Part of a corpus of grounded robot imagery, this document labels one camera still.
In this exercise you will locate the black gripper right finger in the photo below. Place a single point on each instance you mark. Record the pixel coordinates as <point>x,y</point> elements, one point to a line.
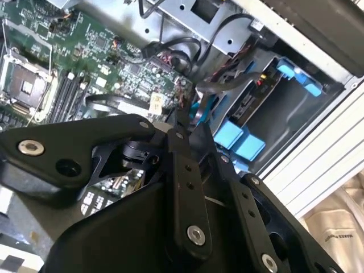
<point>239,187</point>

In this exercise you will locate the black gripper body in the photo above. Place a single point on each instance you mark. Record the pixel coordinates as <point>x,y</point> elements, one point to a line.
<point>122,236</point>

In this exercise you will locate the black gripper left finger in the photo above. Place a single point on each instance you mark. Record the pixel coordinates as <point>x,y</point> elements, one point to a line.
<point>85,133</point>

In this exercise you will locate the hard disk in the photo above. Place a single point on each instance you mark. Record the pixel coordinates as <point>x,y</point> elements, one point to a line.
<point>250,99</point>

